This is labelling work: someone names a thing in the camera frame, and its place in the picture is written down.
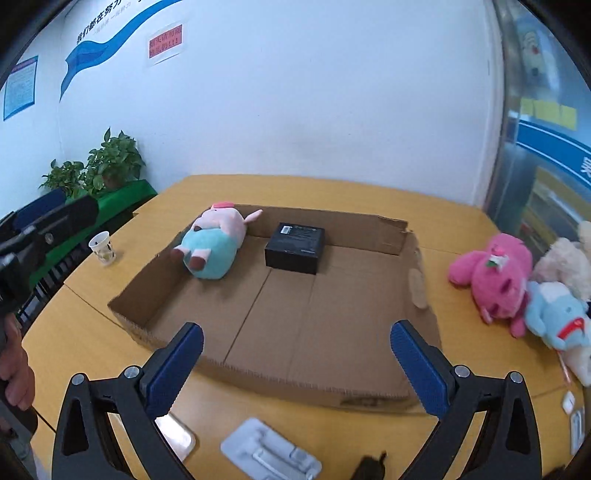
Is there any person's left hand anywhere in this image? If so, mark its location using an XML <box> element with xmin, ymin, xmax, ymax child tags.
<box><xmin>0</xmin><ymin>314</ymin><xmax>37</xmax><ymax>412</ymax></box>

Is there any teal and pink pig plush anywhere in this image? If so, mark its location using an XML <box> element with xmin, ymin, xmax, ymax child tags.
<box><xmin>172</xmin><ymin>202</ymin><xmax>264</xmax><ymax>281</ymax></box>

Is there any blue chair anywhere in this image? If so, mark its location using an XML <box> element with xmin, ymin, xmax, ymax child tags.
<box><xmin>13</xmin><ymin>188</ymin><xmax>68</xmax><ymax>232</ymax></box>

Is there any light blue elephant plush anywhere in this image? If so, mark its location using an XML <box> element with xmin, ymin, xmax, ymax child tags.
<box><xmin>524</xmin><ymin>281</ymin><xmax>591</xmax><ymax>352</ymax></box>

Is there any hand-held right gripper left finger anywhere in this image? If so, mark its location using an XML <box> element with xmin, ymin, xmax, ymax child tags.
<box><xmin>52</xmin><ymin>322</ymin><xmax>205</xmax><ymax>480</ymax></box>

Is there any red and white paper sign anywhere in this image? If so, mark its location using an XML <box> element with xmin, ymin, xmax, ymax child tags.
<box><xmin>147</xmin><ymin>22</ymin><xmax>184</xmax><ymax>66</ymax></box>

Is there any shallow cardboard box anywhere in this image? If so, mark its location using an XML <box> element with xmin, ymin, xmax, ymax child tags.
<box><xmin>107</xmin><ymin>203</ymin><xmax>444</xmax><ymax>414</ymax></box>

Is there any black box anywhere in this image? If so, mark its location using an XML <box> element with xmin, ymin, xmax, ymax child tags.
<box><xmin>264</xmin><ymin>222</ymin><xmax>327</xmax><ymax>275</ymax></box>

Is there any grey plastic mount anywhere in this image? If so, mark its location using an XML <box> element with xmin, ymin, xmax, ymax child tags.
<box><xmin>220</xmin><ymin>418</ymin><xmax>322</xmax><ymax>480</ymax></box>

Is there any clear plastic tray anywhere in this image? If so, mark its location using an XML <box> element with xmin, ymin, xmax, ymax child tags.
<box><xmin>154</xmin><ymin>412</ymin><xmax>197</xmax><ymax>462</ymax></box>

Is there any small black object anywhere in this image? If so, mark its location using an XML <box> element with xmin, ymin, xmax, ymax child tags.
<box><xmin>350</xmin><ymin>452</ymin><xmax>389</xmax><ymax>480</ymax></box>

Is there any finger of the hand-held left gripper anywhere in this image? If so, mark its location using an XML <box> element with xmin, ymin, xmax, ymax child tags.
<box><xmin>21</xmin><ymin>195</ymin><xmax>100</xmax><ymax>252</ymax></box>

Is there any yellow door notice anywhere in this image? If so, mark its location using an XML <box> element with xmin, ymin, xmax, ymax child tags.
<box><xmin>521</xmin><ymin>98</ymin><xmax>578</xmax><ymax>130</ymax></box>

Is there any white paper cup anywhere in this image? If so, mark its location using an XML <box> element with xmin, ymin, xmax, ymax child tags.
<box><xmin>89</xmin><ymin>231</ymin><xmax>116</xmax><ymax>265</ymax></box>

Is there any pink bear plush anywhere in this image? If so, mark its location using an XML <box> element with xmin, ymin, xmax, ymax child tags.
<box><xmin>448</xmin><ymin>233</ymin><xmax>535</xmax><ymax>339</ymax></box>

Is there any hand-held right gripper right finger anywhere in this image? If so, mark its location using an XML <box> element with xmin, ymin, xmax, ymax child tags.
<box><xmin>389</xmin><ymin>320</ymin><xmax>542</xmax><ymax>480</ymax></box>

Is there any wooden desktop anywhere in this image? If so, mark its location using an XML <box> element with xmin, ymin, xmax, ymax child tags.
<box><xmin>21</xmin><ymin>174</ymin><xmax>588</xmax><ymax>480</ymax></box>

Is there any blue wave wall decal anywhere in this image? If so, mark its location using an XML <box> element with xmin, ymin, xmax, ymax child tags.
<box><xmin>59</xmin><ymin>0</ymin><xmax>185</xmax><ymax>103</ymax></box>

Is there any large potted plant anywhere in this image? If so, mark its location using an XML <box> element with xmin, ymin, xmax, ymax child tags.
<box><xmin>85</xmin><ymin>128</ymin><xmax>147</xmax><ymax>195</ymax></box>

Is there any cartoon door sticker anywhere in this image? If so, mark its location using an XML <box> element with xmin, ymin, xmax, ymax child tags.
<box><xmin>517</xmin><ymin>18</ymin><xmax>556</xmax><ymax>77</ymax></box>

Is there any small potted plant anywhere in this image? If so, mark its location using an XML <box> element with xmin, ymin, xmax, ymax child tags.
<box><xmin>39</xmin><ymin>159</ymin><xmax>89</xmax><ymax>202</ymax></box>

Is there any white plush toy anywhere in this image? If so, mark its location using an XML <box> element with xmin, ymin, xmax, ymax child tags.
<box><xmin>556</xmin><ymin>339</ymin><xmax>591</xmax><ymax>387</ymax></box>

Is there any glass door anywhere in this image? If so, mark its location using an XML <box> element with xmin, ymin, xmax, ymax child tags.
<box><xmin>485</xmin><ymin>0</ymin><xmax>591</xmax><ymax>243</ymax></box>

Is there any white flat device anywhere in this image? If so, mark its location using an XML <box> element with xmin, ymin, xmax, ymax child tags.
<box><xmin>570</xmin><ymin>408</ymin><xmax>587</xmax><ymax>455</ymax></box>

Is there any cream plush toy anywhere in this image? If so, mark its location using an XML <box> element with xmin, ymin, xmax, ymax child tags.
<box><xmin>531</xmin><ymin>222</ymin><xmax>591</xmax><ymax>303</ymax></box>

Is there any blue framed wall poster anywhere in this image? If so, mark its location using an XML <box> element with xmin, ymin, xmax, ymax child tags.
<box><xmin>2</xmin><ymin>55</ymin><xmax>40</xmax><ymax>121</ymax></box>

